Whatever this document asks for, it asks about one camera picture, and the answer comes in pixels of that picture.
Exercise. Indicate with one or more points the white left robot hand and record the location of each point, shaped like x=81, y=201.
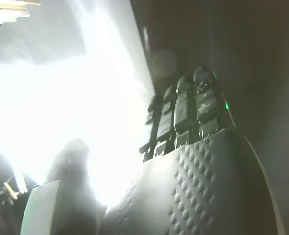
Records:
x=196, y=191

